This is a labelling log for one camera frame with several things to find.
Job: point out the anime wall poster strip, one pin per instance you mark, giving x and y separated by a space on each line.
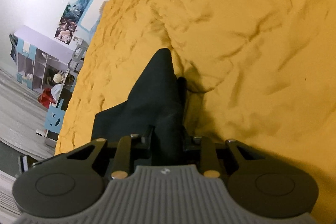
69 20

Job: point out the grey chair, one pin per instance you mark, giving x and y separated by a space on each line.
77 60

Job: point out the red bag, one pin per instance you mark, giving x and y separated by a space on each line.
46 98

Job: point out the black pants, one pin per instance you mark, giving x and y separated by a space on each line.
154 108

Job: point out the white blue shelf unit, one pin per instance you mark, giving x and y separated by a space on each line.
38 58

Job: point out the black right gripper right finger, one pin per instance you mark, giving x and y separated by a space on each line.
255 180

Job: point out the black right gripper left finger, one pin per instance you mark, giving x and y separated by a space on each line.
70 183

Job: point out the cluttered desk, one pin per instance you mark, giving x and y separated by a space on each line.
56 112

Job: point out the yellow bed blanket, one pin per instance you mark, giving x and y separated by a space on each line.
258 71

